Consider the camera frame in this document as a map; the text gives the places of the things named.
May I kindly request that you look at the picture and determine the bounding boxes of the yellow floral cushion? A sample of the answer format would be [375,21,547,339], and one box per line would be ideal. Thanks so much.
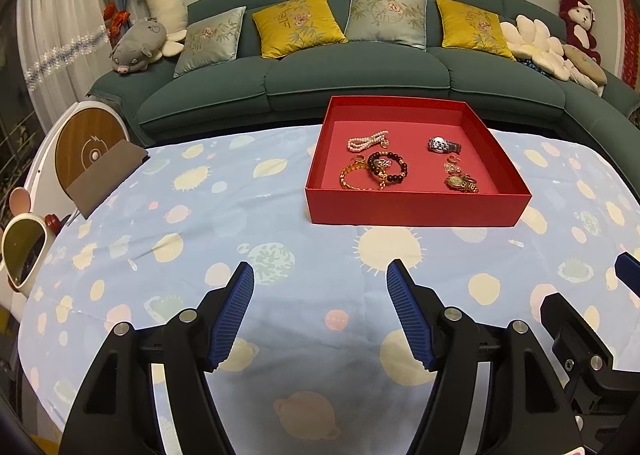
[435,0,516,61]
[251,0,348,59]

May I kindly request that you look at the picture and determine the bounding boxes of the beige round cushion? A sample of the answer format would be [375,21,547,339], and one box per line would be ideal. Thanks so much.
[562,44,609,96]

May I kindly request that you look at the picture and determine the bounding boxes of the red wall hanging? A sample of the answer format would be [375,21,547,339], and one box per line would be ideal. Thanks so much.
[620,0,640,86]

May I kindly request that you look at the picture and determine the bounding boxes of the white sheer curtain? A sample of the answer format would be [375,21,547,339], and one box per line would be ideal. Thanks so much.
[17,0,121,122]

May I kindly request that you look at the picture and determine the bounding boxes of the red monkey plush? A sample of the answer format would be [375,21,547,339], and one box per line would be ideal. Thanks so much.
[558,0,602,66]

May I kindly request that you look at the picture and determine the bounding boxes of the dark bead bracelet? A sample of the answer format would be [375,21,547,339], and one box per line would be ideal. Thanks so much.
[367,150,409,185]

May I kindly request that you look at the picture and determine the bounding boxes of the red cardboard box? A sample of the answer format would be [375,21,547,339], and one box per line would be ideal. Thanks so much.
[305,95,532,228]

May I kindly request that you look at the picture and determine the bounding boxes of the brown leather pad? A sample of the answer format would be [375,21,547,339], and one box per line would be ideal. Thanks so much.
[66,139,150,220]

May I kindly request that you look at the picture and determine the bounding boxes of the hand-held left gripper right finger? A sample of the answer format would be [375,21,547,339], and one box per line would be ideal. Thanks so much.
[386,259,576,455]

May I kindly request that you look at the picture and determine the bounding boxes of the pearl bracelet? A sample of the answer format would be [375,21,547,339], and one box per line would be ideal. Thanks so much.
[347,131,391,153]

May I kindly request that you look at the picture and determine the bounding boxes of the white framed mirror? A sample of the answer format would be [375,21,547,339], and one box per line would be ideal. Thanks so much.
[0,214,53,292]

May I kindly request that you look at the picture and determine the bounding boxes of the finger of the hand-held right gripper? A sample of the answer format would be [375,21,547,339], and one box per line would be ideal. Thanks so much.
[540,292,621,386]
[615,253,640,297]

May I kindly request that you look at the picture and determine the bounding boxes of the white flower cushion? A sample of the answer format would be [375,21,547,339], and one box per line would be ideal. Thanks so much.
[500,15,573,82]

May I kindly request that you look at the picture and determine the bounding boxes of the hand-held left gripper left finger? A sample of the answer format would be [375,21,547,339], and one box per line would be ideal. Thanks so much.
[59,261,256,455]

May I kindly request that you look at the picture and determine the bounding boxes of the gold twisted bangle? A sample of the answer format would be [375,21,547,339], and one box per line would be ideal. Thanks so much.
[340,160,388,191]

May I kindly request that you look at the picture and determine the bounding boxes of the white cow plush pillow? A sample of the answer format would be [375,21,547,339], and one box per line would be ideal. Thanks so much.
[131,0,189,57]

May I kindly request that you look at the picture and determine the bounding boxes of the grey floral cushion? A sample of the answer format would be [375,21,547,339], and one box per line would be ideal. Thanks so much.
[344,0,429,52]
[173,6,247,78]

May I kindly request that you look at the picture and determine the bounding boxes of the white machine with wooden disc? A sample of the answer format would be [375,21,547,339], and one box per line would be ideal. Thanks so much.
[25,102,132,221]

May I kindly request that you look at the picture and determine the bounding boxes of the silver wristwatch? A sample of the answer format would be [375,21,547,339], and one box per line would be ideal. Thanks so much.
[427,136,463,155]

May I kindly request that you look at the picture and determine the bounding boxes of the blue printed tablecloth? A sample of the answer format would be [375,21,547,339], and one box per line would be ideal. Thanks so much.
[15,128,640,455]

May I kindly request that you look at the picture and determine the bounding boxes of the red bow curtain tie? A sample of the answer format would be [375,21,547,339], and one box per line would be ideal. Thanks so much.
[102,2,132,34]

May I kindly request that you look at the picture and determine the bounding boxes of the grey pig plush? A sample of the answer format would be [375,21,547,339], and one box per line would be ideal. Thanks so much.
[110,18,168,74]

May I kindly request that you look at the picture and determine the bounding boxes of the green sofa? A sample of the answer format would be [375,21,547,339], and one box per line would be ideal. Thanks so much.
[86,0,640,148]

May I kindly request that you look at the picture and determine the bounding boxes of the gold wristwatch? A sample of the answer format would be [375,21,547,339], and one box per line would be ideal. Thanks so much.
[445,174,480,194]

